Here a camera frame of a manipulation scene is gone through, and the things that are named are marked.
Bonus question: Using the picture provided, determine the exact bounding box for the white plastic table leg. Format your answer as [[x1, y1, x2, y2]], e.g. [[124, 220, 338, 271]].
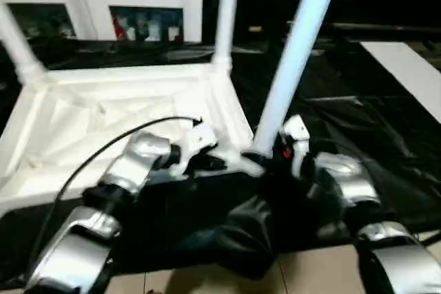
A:
[[0, 1, 46, 85], [251, 0, 344, 158], [212, 0, 242, 72]]

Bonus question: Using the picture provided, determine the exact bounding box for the white plastic table top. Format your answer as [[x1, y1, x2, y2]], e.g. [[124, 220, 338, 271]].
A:
[[0, 63, 266, 212]]

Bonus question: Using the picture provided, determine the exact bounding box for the black plastic mat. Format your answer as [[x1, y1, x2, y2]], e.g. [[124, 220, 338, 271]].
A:
[[0, 36, 441, 288]]

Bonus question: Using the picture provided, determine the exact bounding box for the white flat panel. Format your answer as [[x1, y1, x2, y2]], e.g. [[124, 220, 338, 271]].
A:
[[360, 41, 441, 124]]

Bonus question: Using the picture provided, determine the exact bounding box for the white glass-door cabinet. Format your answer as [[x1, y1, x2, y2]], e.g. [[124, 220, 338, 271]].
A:
[[0, 0, 205, 42]]

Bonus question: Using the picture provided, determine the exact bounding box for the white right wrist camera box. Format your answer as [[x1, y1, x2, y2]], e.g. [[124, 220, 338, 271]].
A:
[[279, 115, 312, 179]]

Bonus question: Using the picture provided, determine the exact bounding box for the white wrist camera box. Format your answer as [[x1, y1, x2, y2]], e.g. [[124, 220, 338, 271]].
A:
[[279, 115, 312, 179], [176, 120, 220, 175]]

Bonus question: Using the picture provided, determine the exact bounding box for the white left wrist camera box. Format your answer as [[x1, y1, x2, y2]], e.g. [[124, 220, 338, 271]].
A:
[[176, 120, 220, 175]]

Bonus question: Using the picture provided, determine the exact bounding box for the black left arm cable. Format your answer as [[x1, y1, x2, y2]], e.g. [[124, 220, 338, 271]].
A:
[[31, 116, 202, 281]]

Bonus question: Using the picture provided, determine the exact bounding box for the dark horizontal rail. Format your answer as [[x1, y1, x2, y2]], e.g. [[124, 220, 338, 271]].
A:
[[324, 22, 441, 34]]

